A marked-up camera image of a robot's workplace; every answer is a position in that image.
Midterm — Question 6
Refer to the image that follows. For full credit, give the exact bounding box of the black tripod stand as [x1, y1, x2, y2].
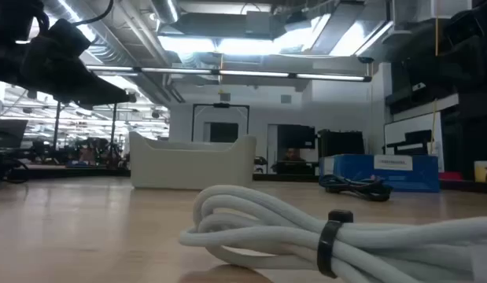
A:
[104, 102, 124, 168]

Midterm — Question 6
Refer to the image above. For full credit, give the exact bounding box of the white plastic bin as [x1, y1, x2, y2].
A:
[128, 130, 257, 191]

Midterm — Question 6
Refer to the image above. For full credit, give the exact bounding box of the long ceiling light bar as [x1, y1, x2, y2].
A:
[85, 64, 373, 83]

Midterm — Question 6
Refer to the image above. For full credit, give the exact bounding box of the yellow cup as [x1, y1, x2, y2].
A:
[474, 160, 487, 183]

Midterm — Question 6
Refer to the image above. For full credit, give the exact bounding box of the red flat object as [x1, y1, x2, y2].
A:
[438, 170, 465, 182]

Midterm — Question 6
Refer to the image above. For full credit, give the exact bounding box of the black velcro cable strap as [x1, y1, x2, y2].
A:
[316, 209, 355, 280]

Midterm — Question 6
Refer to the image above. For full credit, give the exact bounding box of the white coiled USB-C cable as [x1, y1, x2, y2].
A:
[179, 184, 487, 283]

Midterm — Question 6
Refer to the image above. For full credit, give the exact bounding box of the black framed doorway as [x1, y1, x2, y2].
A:
[191, 102, 251, 143]

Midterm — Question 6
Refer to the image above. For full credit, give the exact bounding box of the white whiteboard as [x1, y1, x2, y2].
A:
[384, 111, 445, 173]

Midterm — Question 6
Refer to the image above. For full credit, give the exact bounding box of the blue cardboard box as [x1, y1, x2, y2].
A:
[319, 153, 441, 193]

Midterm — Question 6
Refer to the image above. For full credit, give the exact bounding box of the dark laptop screen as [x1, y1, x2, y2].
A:
[0, 119, 29, 150]

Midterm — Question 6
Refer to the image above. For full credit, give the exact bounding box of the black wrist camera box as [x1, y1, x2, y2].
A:
[44, 17, 91, 58]

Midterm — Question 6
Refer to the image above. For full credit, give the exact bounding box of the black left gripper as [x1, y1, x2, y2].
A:
[0, 35, 138, 111]

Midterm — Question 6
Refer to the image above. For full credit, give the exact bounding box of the black equipment case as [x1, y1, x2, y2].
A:
[317, 128, 366, 159]

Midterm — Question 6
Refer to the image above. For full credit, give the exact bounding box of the black computer monitor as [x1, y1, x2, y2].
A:
[276, 124, 316, 150]

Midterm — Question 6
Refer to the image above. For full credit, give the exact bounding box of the person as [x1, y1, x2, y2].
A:
[281, 147, 307, 163]

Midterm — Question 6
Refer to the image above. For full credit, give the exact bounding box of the black desk stand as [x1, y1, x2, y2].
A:
[382, 129, 434, 156]

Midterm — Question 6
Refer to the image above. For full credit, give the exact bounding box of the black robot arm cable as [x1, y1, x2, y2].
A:
[71, 0, 115, 28]

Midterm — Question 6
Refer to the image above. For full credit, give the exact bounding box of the black braided USB-C cable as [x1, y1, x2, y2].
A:
[318, 174, 394, 203]

